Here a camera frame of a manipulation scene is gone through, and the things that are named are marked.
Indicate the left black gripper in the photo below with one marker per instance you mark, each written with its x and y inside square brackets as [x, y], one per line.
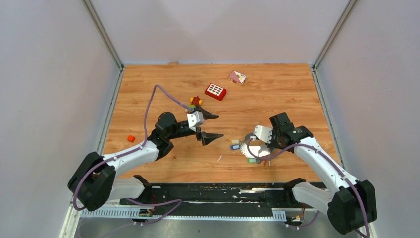
[208, 137]

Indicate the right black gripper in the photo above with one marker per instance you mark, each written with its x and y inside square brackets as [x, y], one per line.
[272, 145]

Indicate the bunch of coloured keys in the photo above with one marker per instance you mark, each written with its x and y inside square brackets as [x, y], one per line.
[236, 144]

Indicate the large clear keyring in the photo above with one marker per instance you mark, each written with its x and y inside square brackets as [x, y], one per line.
[257, 150]

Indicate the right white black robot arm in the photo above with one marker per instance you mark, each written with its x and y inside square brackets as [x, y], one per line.
[348, 202]

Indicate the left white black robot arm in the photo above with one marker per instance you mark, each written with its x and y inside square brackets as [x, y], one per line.
[97, 179]

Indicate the colourful toy brick car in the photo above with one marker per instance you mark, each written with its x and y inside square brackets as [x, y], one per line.
[196, 101]

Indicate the red window toy brick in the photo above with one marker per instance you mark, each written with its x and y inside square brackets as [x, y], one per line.
[215, 91]

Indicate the pink picture toy block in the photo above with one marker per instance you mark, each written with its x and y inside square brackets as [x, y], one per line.
[237, 78]

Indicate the small orange cube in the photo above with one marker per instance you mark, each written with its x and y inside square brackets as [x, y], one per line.
[131, 138]

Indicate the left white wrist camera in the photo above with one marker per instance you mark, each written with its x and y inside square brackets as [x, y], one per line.
[195, 119]

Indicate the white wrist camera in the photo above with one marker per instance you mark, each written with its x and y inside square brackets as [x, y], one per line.
[263, 133]
[195, 119]

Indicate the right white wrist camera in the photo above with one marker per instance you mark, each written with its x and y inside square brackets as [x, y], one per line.
[263, 133]

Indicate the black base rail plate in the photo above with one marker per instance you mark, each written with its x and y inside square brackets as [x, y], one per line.
[208, 201]

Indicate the right aluminium frame post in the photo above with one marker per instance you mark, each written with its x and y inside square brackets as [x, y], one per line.
[349, 7]

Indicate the aluminium frame post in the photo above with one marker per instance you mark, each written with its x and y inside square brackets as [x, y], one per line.
[88, 4]
[349, 7]

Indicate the left aluminium frame post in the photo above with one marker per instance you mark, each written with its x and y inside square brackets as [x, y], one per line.
[88, 4]

